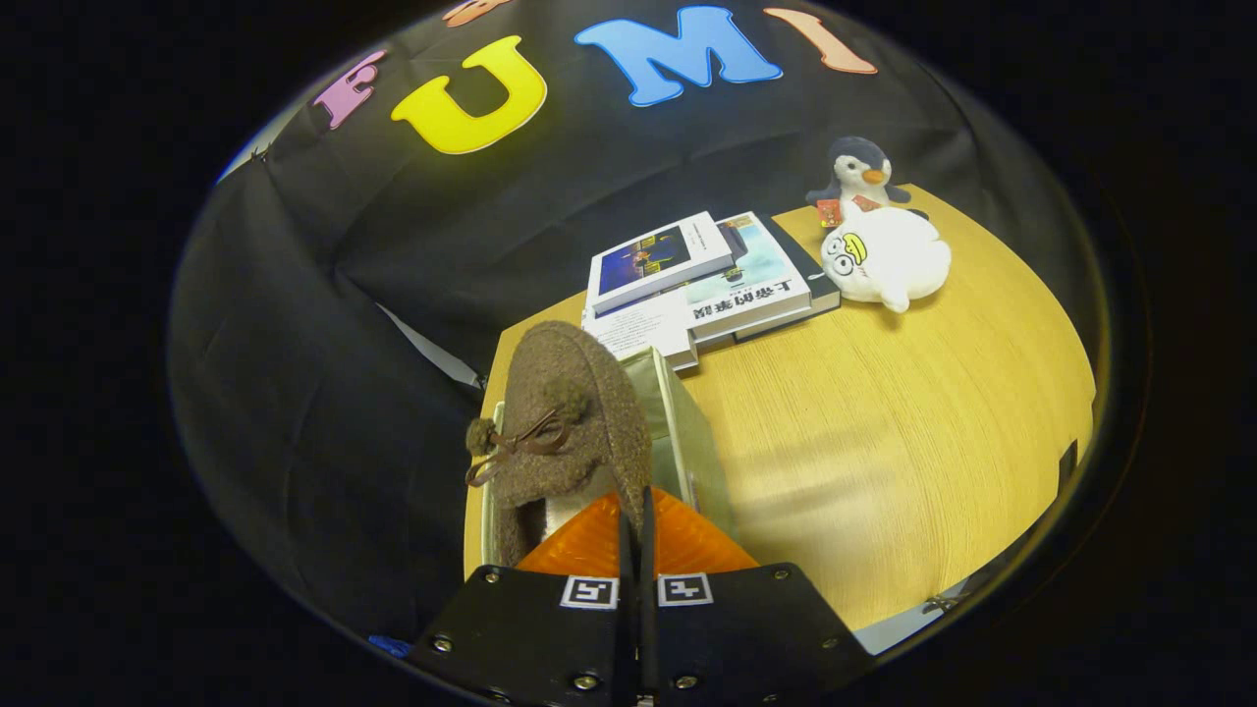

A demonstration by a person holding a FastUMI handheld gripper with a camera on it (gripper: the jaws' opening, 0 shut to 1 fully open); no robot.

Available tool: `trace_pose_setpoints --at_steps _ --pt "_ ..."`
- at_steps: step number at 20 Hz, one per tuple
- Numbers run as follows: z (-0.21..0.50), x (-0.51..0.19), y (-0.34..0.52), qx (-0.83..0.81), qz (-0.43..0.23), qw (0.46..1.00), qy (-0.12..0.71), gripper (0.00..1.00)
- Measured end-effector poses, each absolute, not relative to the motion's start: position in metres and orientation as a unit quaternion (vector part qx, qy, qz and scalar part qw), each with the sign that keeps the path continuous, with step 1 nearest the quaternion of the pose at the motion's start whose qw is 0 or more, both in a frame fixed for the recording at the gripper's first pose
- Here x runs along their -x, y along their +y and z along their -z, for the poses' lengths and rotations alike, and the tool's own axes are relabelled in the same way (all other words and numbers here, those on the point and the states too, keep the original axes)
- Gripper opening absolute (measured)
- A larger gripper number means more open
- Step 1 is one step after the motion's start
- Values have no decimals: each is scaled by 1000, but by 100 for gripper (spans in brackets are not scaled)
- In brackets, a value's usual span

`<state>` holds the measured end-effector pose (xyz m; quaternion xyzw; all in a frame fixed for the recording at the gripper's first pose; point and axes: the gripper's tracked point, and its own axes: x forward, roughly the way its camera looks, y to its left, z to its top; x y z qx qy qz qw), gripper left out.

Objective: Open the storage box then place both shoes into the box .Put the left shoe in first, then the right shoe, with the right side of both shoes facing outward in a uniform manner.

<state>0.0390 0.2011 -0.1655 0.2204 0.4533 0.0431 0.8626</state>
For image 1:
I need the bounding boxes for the white book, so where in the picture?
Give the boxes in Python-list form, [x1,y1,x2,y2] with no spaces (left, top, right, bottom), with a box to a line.
[581,295,700,372]

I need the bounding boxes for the small book blue picture cover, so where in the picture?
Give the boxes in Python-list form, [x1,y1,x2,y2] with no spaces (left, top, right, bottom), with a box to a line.
[586,211,736,315]

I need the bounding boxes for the large book pale blue cover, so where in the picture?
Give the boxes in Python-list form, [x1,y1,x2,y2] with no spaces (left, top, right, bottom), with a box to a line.
[683,211,814,343]

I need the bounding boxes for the penguin plush toy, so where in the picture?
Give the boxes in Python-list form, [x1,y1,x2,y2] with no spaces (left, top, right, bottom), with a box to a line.
[805,136,911,229]

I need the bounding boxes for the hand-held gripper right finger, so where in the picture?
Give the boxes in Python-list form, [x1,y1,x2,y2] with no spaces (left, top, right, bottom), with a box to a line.
[638,486,875,707]

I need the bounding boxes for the white plush toy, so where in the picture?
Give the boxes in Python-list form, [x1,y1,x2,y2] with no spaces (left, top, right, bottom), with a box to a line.
[820,204,952,313]

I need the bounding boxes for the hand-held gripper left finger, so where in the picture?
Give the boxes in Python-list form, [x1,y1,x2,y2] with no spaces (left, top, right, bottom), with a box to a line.
[408,491,639,707]

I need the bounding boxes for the green fabric storage box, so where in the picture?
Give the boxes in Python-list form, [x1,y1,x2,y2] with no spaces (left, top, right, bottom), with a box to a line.
[479,344,738,566]

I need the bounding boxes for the dark grey book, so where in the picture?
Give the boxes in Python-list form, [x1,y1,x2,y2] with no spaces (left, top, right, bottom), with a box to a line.
[732,216,843,343]

